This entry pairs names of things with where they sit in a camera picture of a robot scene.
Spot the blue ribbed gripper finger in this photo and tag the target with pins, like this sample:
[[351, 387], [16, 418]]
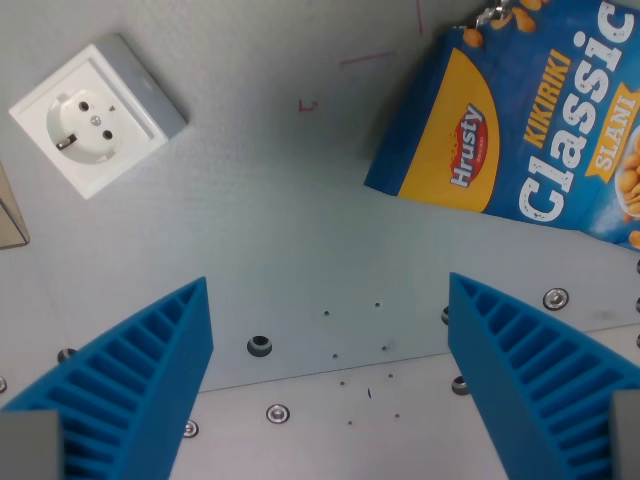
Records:
[[530, 370], [130, 380]]

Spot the grey mounting hole bolt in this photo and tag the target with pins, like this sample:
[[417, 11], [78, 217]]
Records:
[[444, 316], [65, 355]]

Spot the beige box corner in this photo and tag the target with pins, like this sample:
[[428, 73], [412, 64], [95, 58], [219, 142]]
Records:
[[10, 215]]

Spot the blue Hrusty Classic peanut bag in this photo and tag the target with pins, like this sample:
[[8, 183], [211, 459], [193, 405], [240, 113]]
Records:
[[520, 120]]

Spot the white wall power socket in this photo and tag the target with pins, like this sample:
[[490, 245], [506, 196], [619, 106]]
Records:
[[98, 116]]

